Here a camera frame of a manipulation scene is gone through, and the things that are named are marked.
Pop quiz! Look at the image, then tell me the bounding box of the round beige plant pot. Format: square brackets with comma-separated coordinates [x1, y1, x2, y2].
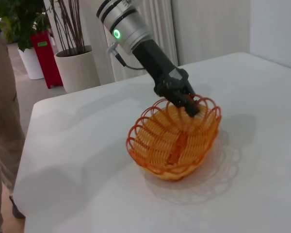
[54, 45, 101, 94]

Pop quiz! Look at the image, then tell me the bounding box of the person in beige trousers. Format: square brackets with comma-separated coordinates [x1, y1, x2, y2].
[0, 14, 26, 233]

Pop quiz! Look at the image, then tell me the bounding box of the white ribbed radiator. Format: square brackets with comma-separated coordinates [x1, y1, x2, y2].
[111, 0, 179, 83]

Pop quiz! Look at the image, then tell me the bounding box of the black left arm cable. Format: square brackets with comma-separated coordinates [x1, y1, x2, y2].
[106, 42, 149, 71]

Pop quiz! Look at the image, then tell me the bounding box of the bare brown stem plant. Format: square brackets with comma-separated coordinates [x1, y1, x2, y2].
[48, 0, 87, 56]

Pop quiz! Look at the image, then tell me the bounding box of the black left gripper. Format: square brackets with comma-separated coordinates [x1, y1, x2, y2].
[132, 39, 201, 118]

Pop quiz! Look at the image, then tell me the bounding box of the white plant pot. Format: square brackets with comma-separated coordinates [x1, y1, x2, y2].
[17, 47, 45, 80]

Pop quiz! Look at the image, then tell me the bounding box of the green leafy plant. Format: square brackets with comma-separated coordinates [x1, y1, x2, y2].
[0, 0, 52, 52]

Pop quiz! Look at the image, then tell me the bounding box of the orange plastic wire basket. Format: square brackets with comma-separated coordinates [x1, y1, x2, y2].
[126, 96, 223, 183]

